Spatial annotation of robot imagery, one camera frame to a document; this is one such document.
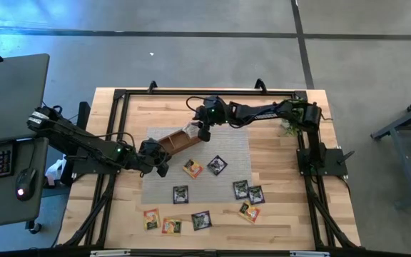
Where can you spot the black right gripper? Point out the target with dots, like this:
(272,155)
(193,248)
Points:
(212,112)

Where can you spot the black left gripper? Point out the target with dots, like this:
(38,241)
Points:
(152,153)

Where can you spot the white orange tea packet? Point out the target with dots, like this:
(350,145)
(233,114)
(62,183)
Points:
(190,130)

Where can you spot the wooden three-compartment box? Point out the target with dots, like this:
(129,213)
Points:
(178,141)

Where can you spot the yellow orange tea packet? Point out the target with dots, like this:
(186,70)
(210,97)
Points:
(193,168)
(171,226)
(151,219)
(249,211)

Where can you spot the black green tea packet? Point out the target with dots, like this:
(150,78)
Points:
(201,220)
(256,195)
(217,165)
(240,189)
(180,194)

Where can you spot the grey woven placemat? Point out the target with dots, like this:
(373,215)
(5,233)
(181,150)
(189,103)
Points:
(205,182)

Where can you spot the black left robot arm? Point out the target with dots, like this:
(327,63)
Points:
(84,142)

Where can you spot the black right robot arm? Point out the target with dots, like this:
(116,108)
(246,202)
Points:
(262,112)

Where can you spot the green potted plant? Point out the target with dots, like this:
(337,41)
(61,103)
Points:
(291,129)

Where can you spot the black computer mouse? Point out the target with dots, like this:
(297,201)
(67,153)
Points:
(25,182)

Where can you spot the black desk caster wheel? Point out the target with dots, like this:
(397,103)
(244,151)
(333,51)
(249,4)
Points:
(35,227)

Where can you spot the large dark grey desk panel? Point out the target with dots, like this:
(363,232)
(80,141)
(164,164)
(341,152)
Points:
(9,96)

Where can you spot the blue-grey metal table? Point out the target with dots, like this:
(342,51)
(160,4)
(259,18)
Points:
(400,160)

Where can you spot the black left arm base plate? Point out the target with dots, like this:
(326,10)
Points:
(95,169)

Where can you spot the black upright post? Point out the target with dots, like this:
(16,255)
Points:
(83,112)

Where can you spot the white metal bracket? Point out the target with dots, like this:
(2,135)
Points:
(109,253)
(309,254)

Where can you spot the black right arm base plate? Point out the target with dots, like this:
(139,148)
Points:
(334,167)

